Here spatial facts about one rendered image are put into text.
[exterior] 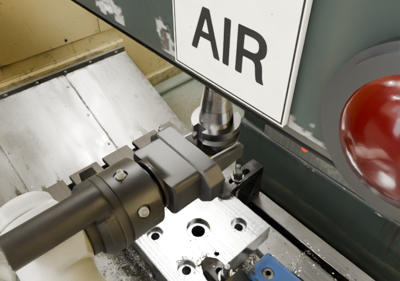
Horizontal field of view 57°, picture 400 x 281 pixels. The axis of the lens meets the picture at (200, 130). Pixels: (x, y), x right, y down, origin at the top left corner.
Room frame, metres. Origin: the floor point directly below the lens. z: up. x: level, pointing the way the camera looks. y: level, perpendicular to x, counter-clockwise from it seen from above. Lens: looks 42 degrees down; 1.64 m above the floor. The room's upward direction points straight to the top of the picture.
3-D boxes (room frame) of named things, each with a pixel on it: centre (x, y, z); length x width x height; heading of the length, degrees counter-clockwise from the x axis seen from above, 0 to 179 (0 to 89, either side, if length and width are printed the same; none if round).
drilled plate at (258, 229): (0.47, 0.04, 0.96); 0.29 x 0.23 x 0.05; 42
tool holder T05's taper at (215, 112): (0.36, -0.02, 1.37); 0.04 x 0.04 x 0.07
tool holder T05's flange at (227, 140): (0.36, -0.02, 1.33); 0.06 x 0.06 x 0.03
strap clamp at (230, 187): (0.55, -0.09, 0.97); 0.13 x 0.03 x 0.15; 132
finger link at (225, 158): (0.33, -0.03, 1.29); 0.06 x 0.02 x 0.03; 132
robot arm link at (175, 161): (0.29, 0.05, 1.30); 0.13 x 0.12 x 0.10; 42
